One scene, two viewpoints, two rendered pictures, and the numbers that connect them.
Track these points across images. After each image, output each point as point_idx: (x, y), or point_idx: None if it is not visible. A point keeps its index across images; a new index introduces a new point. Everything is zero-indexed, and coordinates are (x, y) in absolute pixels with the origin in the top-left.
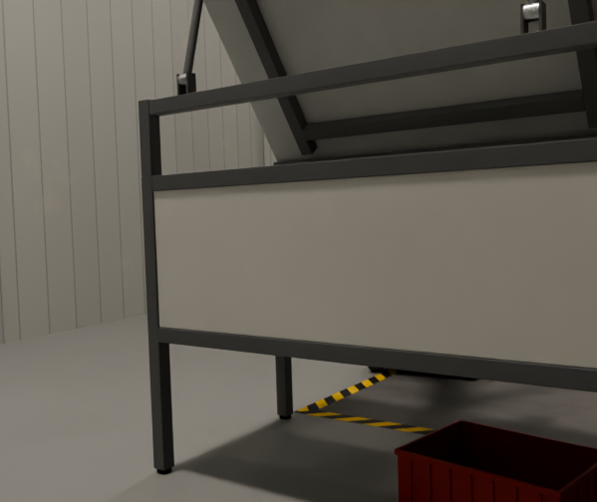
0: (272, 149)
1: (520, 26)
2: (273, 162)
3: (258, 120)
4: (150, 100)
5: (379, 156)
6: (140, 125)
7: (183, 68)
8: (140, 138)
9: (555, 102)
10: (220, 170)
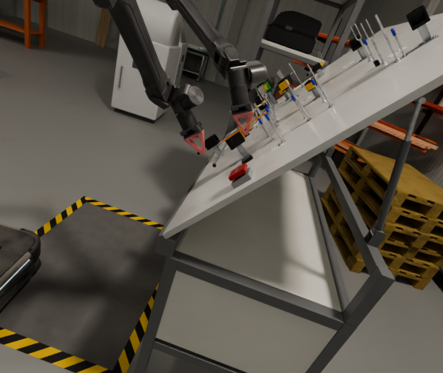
0: (180, 230)
1: (331, 155)
2: (175, 241)
3: (212, 212)
4: (387, 269)
5: (322, 209)
6: (381, 295)
7: (383, 226)
8: (375, 304)
9: None
10: (339, 265)
